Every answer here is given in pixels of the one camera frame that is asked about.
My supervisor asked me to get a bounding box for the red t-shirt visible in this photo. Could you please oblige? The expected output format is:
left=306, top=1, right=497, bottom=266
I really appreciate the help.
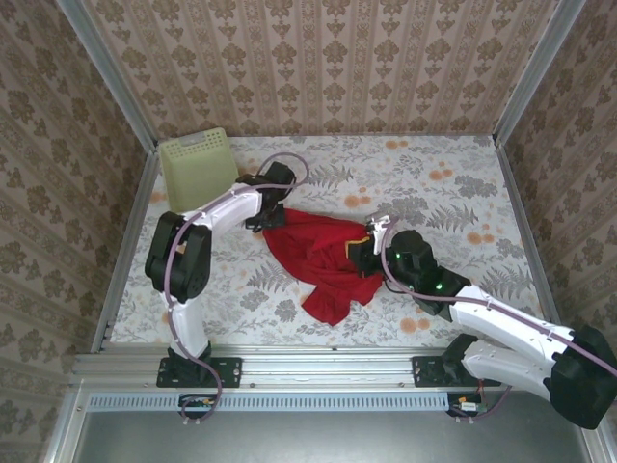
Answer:
left=261, top=207, right=387, bottom=328

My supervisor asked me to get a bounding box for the grey slotted cable duct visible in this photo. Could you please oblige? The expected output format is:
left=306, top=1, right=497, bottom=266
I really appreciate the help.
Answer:
left=88, top=391, right=452, bottom=412

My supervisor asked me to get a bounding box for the aluminium frame bar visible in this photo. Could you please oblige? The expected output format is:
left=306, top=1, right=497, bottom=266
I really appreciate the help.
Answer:
left=577, top=426, right=614, bottom=463
left=43, top=385, right=91, bottom=463

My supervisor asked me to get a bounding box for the aluminium corner post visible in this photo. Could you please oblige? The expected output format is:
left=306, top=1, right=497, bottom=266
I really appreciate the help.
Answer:
left=492, top=0, right=588, bottom=149
left=55, top=0, right=160, bottom=150

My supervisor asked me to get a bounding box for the aluminium table side rail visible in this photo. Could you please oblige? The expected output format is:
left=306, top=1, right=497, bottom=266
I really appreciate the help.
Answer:
left=494, top=143, right=573, bottom=351
left=91, top=144, right=163, bottom=353

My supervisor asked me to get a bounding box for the long aluminium mounting rail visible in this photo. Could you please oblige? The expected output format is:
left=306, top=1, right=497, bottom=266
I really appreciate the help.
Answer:
left=70, top=342, right=593, bottom=391

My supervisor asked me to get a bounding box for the grey metal sheet panel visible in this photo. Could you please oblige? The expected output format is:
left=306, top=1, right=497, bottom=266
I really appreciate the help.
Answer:
left=71, top=408, right=592, bottom=463

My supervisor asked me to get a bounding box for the small circuit board with connector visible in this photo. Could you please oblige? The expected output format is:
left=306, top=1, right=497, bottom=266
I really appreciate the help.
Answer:
left=447, top=393, right=486, bottom=417
left=178, top=393, right=217, bottom=419

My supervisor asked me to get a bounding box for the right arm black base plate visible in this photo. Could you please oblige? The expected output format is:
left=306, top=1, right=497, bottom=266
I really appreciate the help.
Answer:
left=412, top=355, right=502, bottom=389

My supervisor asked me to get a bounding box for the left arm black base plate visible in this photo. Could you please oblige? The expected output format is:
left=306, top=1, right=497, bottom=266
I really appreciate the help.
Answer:
left=156, top=355, right=243, bottom=389

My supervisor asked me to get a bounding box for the pale green plastic basket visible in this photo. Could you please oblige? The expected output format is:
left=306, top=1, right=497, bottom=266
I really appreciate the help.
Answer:
left=158, top=126, right=242, bottom=213

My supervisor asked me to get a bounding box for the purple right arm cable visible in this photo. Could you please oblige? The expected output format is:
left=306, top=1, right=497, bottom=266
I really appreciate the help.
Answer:
left=380, top=214, right=617, bottom=425

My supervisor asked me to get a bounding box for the floral patterned table cover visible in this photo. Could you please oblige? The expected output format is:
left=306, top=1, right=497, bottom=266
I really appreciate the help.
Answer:
left=110, top=134, right=553, bottom=348

